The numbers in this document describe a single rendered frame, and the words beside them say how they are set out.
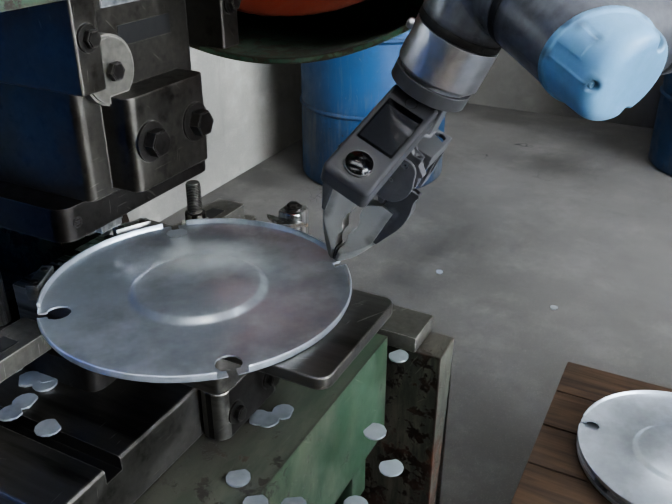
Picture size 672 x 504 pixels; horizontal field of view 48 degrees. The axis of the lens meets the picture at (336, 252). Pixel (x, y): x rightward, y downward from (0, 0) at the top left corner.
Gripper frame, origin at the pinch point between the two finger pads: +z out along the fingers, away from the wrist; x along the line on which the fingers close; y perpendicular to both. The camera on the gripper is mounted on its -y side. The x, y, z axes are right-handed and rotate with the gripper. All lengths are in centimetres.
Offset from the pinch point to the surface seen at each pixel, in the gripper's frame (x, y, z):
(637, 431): -47, 40, 25
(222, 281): 6.7, -8.9, 3.9
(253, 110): 94, 195, 105
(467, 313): -20, 119, 78
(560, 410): -37, 42, 32
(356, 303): -5.0, -5.9, -0.7
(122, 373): 5.9, -24.3, 3.6
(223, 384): 0.8, -14.5, 9.1
